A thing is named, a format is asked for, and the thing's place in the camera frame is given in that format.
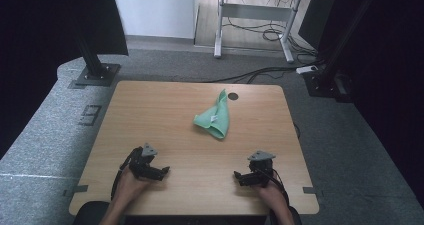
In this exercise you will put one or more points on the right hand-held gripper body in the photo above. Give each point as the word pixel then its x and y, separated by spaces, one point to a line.
pixel 261 168

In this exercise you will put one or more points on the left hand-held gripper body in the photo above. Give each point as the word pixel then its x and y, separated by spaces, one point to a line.
pixel 141 163

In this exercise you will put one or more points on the green microfibre cloth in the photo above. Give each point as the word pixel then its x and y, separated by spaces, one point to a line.
pixel 218 120

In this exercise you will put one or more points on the person's left hand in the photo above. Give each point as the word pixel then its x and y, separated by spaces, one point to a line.
pixel 131 186

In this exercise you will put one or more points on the person's right hand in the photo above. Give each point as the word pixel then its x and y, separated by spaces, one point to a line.
pixel 271 195

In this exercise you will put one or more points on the grey tape strip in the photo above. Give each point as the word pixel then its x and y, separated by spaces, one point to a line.
pixel 311 190
pixel 76 189

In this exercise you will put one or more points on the person's left leg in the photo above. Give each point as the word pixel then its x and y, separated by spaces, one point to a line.
pixel 90 213

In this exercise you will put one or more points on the dark round table grommet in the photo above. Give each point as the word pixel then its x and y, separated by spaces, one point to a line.
pixel 233 96

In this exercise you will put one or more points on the black stand with dark base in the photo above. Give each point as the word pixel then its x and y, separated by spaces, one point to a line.
pixel 325 81

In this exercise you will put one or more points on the white power strip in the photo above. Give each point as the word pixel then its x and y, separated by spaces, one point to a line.
pixel 306 69

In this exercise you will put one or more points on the dark curtain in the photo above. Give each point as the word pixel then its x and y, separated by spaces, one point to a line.
pixel 50 51
pixel 393 85

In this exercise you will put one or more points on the black stand with base plate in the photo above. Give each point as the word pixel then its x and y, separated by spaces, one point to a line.
pixel 95 71

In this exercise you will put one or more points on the white desk frame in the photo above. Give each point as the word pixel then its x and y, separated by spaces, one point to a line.
pixel 253 13

